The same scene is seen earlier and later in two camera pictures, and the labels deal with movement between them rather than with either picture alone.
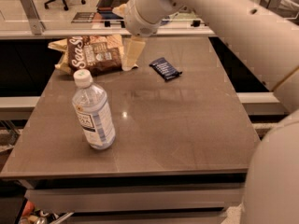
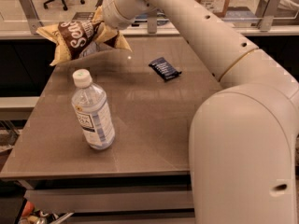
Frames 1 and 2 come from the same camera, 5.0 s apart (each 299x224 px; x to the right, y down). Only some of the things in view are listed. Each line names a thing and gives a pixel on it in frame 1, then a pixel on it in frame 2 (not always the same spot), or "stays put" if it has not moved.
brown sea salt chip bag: x=96 y=53 → x=75 y=37
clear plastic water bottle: x=91 y=105 stays put
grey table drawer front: x=80 y=201 stays put
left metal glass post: x=36 y=25 stays put
